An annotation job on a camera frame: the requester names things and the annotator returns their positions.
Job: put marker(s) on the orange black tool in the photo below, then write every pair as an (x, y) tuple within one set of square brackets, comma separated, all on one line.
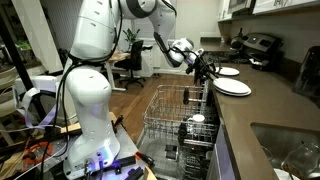
[(145, 158)]

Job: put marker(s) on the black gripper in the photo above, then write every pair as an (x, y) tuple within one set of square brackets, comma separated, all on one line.
[(201, 65)]

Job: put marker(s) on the white box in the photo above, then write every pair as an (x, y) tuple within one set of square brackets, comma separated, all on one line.
[(40, 83)]

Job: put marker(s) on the white dish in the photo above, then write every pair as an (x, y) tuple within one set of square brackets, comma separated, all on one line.
[(283, 175)]

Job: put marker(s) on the white upper cabinets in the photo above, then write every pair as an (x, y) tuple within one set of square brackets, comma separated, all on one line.
[(283, 5)]

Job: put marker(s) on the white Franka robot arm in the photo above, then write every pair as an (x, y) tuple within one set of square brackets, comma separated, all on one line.
[(90, 90)]

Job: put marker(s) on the wooden desk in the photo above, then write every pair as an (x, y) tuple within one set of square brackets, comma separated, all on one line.
[(116, 56)]

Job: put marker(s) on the black office chair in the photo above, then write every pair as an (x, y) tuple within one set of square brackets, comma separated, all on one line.
[(133, 63)]

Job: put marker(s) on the dark kettle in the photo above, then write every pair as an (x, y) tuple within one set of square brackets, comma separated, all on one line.
[(237, 41)]

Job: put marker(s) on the steel kitchen sink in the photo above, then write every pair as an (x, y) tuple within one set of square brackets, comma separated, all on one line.
[(283, 140)]

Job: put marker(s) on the green house plant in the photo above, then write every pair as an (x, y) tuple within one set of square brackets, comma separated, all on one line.
[(23, 46)]

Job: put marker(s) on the black blocks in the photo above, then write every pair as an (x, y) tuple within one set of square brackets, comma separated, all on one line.
[(128, 166)]

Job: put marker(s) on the dark leafy potted plant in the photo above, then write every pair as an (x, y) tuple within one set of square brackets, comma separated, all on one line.
[(130, 35)]

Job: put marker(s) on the orange black clamp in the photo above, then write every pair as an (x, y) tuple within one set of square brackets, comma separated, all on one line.
[(118, 123)]

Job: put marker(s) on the black tumbler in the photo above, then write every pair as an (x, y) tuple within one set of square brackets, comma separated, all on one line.
[(185, 96)]

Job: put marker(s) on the lower dishwasher rack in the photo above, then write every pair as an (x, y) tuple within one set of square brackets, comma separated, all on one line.
[(200, 160)]

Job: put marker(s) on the metal robot table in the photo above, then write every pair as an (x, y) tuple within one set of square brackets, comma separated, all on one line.
[(133, 143)]

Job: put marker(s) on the light wooden board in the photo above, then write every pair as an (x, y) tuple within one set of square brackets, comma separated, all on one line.
[(71, 126)]

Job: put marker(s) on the white mug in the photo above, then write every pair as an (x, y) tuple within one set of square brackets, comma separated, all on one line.
[(198, 118)]

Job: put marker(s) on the grey dishwasher door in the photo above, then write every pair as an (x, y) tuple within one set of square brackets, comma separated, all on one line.
[(156, 150)]

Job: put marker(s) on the black cup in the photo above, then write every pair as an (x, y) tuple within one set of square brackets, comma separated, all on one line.
[(182, 133)]

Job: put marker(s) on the black tripod pole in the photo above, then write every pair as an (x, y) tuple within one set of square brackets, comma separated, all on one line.
[(16, 66)]

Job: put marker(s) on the clear glass pitcher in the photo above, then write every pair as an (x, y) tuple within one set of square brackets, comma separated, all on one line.
[(301, 160)]

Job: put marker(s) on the white lower cabinet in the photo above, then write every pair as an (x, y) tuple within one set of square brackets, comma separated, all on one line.
[(221, 156)]

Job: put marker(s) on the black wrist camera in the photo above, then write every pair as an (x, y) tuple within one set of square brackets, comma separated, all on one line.
[(190, 69)]

